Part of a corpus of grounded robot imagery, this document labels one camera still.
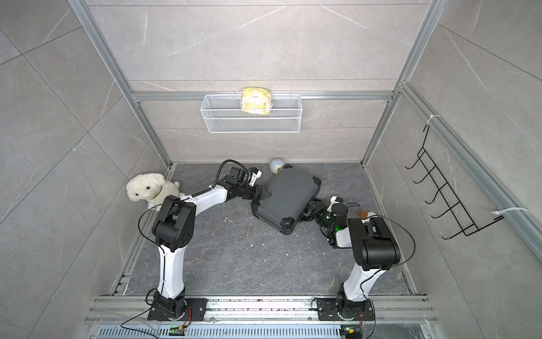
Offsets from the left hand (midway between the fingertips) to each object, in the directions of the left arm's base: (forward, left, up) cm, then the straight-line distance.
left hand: (269, 192), depth 96 cm
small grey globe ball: (+19, -4, -2) cm, 19 cm away
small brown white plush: (-11, -44, -7) cm, 46 cm away
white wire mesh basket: (+32, +21, +21) cm, 44 cm away
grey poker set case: (-1, -11, +1) cm, 11 cm away
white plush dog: (-1, +51, +7) cm, 52 cm away
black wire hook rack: (-31, -57, +24) cm, 69 cm away
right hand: (-5, -19, -3) cm, 20 cm away
